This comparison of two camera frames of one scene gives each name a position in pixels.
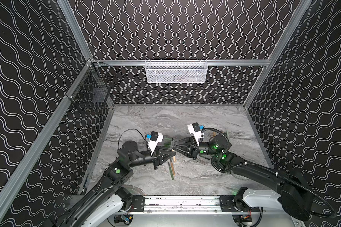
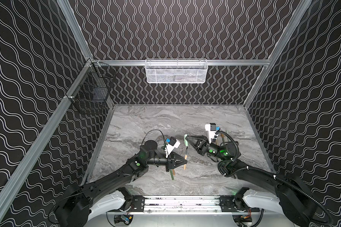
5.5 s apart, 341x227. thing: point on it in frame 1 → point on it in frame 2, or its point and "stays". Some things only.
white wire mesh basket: (176, 71) stays
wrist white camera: (194, 128) → (211, 133)
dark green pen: (171, 171) stays
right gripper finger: (188, 141) → (197, 138)
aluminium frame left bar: (40, 140) stays
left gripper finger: (164, 155) → (178, 160)
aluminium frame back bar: (207, 62) stays
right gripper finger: (185, 150) → (197, 147)
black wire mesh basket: (91, 96) stays
